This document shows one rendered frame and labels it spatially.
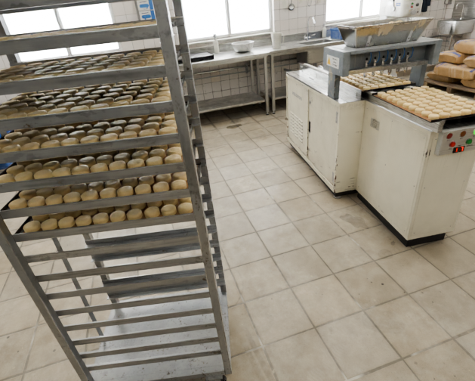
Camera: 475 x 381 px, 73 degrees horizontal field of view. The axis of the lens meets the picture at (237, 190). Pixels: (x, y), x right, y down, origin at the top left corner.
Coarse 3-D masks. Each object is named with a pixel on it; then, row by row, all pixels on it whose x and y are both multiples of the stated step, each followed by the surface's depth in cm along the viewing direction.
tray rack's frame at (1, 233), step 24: (0, 24) 110; (0, 216) 98; (0, 240) 100; (24, 264) 106; (96, 264) 165; (48, 312) 117; (120, 312) 176; (144, 312) 174; (168, 336) 160; (192, 336) 159; (72, 360) 131; (96, 360) 153; (120, 360) 152; (192, 360) 148; (216, 360) 147
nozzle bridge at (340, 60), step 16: (336, 48) 229; (352, 48) 223; (368, 48) 217; (384, 48) 218; (400, 48) 228; (416, 48) 230; (432, 48) 226; (336, 64) 227; (352, 64) 228; (368, 64) 230; (384, 64) 232; (400, 64) 229; (416, 64) 231; (432, 64) 229; (336, 80) 233; (416, 80) 248; (336, 96) 239
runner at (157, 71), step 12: (96, 72) 80; (108, 72) 80; (120, 72) 81; (132, 72) 81; (144, 72) 81; (156, 72) 81; (180, 72) 84; (0, 84) 80; (12, 84) 80; (24, 84) 80; (36, 84) 81; (48, 84) 81; (60, 84) 81; (72, 84) 81; (84, 84) 81; (96, 84) 82
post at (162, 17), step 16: (160, 0) 71; (160, 16) 73; (160, 32) 74; (176, 64) 78; (176, 80) 80; (176, 96) 82; (176, 112) 84; (192, 144) 91; (192, 160) 91; (192, 176) 93; (192, 192) 96; (208, 240) 107; (208, 256) 109; (208, 272) 113; (208, 288) 116; (224, 336) 131; (224, 352) 136; (224, 368) 142
